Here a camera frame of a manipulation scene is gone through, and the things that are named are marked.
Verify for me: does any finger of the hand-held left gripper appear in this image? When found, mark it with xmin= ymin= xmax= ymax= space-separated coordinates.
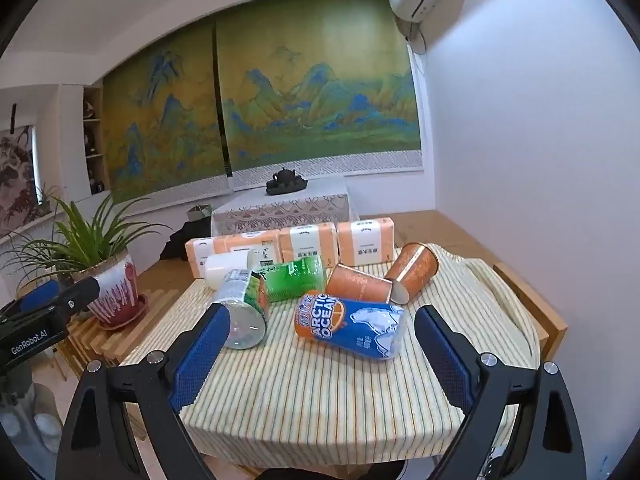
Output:
xmin=0 ymin=280 xmax=63 ymax=318
xmin=47 ymin=275 xmax=101 ymax=320

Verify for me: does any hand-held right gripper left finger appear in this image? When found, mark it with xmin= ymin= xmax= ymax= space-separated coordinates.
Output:
xmin=54 ymin=302 xmax=233 ymax=480

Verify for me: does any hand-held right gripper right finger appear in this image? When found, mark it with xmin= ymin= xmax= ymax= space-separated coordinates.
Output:
xmin=414 ymin=304 xmax=588 ymax=480

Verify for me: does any foil-lidded green white cup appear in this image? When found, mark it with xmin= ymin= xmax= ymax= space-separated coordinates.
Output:
xmin=214 ymin=268 xmax=271 ymax=350

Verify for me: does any white plastic cup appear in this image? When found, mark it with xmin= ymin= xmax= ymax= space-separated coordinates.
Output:
xmin=204 ymin=250 xmax=256 ymax=290

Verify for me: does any orange paper cup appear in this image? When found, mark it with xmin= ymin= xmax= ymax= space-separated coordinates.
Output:
xmin=384 ymin=242 xmax=440 ymax=305
xmin=326 ymin=263 xmax=394 ymax=304

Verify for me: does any potted green plant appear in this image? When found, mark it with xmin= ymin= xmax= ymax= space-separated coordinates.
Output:
xmin=0 ymin=192 xmax=173 ymax=326

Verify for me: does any red pot saucer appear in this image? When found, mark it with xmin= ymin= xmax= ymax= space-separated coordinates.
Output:
xmin=90 ymin=294 xmax=150 ymax=331

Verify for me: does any wooden slatted stand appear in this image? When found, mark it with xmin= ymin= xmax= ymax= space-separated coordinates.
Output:
xmin=65 ymin=287 xmax=186 ymax=366

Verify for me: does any wooden table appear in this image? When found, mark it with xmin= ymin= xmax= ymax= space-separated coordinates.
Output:
xmin=135 ymin=210 xmax=568 ymax=361

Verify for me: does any blue drink can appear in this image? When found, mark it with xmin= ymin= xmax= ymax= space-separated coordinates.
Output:
xmin=294 ymin=290 xmax=407 ymax=361

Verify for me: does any black bag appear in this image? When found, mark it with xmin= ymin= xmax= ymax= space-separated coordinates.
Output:
xmin=160 ymin=221 xmax=213 ymax=263

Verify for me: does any orange tissue pack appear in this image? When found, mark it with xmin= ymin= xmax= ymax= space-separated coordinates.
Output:
xmin=185 ymin=230 xmax=281 ymax=278
xmin=279 ymin=224 xmax=337 ymax=263
xmin=337 ymin=217 xmax=396 ymax=267

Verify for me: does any striped yellow tablecloth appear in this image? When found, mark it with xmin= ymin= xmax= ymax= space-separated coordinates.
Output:
xmin=120 ymin=242 xmax=542 ymax=468

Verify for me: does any white patterned cloth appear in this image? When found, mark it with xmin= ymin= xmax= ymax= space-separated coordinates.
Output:
xmin=211 ymin=177 xmax=361 ymax=237

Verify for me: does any dark teapot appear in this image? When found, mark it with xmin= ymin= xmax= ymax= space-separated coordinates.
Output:
xmin=265 ymin=166 xmax=307 ymax=196

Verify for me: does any air conditioner pipe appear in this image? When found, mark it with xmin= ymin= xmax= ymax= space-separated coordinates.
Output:
xmin=400 ymin=19 xmax=427 ymax=55

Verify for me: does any red leaf wall hanging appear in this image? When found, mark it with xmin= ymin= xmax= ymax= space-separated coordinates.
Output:
xmin=0 ymin=127 xmax=38 ymax=238

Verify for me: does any wooden wall shelf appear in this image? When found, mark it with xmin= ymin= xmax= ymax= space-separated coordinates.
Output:
xmin=82 ymin=85 xmax=111 ymax=196

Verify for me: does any green landscape wall painting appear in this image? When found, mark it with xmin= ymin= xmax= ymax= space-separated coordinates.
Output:
xmin=215 ymin=0 xmax=425 ymax=192
xmin=102 ymin=22 xmax=233 ymax=205

